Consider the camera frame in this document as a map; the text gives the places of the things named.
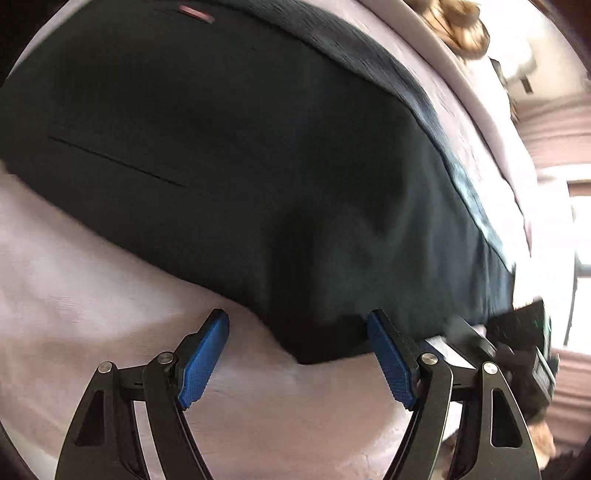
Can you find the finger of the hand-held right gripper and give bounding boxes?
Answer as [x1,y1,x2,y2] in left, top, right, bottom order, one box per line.
[427,318,497,370]

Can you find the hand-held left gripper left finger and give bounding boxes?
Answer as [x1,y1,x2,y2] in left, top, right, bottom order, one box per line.
[55,308,230,480]

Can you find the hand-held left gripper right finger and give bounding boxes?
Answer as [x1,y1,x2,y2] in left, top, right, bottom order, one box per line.
[367,308,542,480]

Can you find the black pants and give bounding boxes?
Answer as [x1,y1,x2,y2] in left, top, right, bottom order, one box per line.
[0,0,518,366]

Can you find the window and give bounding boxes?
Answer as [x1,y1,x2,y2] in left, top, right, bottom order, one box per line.
[566,180,591,349]

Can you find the lavender embossed blanket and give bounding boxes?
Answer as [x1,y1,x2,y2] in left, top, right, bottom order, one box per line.
[0,0,532,480]

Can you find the smooth grey bed cover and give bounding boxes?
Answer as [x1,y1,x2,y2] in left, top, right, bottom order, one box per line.
[365,0,539,259]

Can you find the pink curtain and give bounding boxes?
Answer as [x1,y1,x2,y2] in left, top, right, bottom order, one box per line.
[517,99,591,444]

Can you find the beige striped cloth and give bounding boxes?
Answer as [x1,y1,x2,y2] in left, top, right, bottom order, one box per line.
[429,0,491,60]

